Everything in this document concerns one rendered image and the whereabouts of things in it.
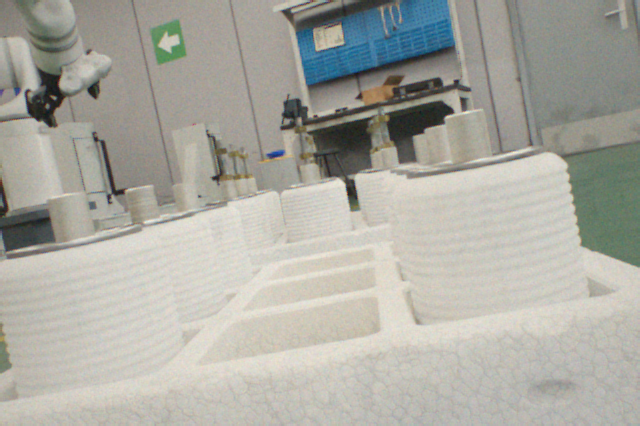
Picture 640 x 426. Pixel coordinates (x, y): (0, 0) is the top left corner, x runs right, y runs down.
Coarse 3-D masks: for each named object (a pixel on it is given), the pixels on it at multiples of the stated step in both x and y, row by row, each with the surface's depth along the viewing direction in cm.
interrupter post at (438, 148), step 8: (432, 128) 46; (440, 128) 45; (432, 136) 46; (440, 136) 46; (432, 144) 46; (440, 144) 46; (448, 144) 46; (432, 152) 46; (440, 152) 46; (448, 152) 46; (432, 160) 46; (440, 160) 46; (448, 160) 46
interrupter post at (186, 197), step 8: (184, 184) 59; (192, 184) 60; (176, 192) 59; (184, 192) 59; (192, 192) 60; (176, 200) 60; (184, 200) 59; (192, 200) 59; (184, 208) 59; (192, 208) 59
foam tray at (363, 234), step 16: (368, 224) 94; (384, 224) 84; (288, 240) 91; (320, 240) 82; (336, 240) 82; (352, 240) 82; (368, 240) 82; (384, 240) 82; (256, 256) 82; (272, 256) 82; (288, 256) 82
